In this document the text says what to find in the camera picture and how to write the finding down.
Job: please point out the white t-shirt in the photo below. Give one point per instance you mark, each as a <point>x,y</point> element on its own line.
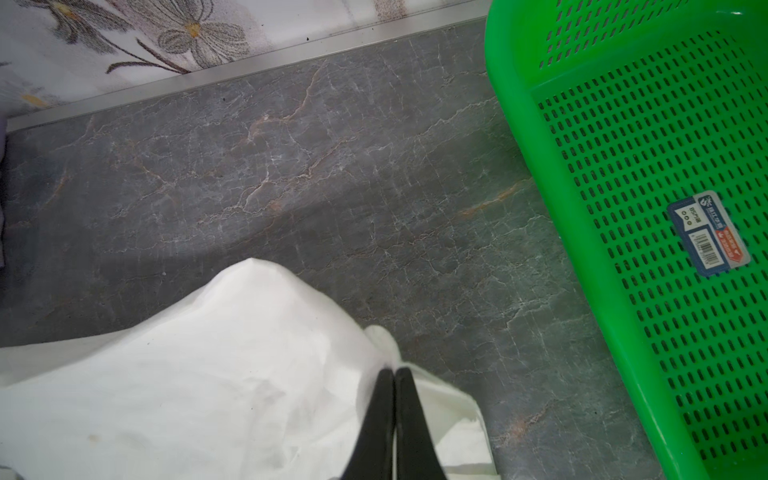
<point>256,375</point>

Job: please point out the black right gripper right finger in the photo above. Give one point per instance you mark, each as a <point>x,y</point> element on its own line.
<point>415,456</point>

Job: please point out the green plastic laundry basket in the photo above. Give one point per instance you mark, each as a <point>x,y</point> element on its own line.
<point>644,125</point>

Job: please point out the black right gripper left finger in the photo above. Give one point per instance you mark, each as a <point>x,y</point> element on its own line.
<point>372,457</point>

